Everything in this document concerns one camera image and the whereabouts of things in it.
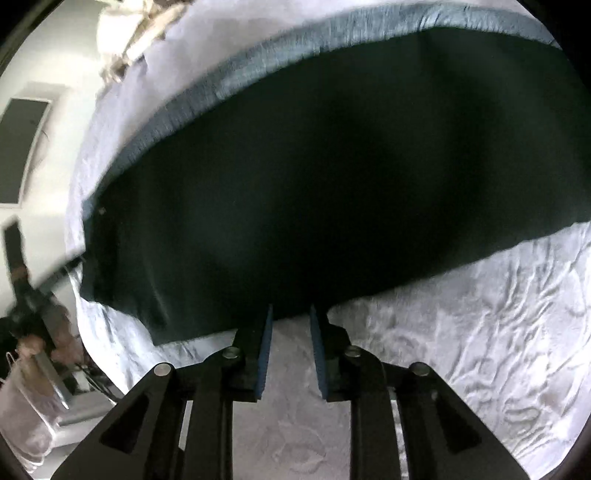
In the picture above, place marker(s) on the cream duvet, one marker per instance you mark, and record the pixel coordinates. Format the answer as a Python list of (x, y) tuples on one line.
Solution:
[(115, 27)]

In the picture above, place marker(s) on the black stand with brown band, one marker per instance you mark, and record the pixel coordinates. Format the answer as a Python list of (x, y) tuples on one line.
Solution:
[(16, 258)]

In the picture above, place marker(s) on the clear plastic bag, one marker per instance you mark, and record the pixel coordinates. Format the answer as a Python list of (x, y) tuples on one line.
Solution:
[(23, 415)]

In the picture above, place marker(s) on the white embossed blanket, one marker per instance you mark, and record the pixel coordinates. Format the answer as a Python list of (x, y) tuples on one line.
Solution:
[(461, 346)]

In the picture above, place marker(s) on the dark grey wall panel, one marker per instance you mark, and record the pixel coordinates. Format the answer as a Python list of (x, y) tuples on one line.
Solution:
[(21, 147)]

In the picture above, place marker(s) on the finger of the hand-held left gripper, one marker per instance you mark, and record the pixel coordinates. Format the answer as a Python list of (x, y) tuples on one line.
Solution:
[(60, 273)]

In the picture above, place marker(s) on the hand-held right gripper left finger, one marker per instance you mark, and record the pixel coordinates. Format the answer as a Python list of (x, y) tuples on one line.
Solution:
[(265, 353)]

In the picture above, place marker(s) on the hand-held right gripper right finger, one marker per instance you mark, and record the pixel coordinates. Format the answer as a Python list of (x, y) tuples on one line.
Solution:
[(318, 355)]

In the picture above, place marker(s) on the brown striped throw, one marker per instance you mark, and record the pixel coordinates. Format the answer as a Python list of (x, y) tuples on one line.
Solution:
[(138, 50)]

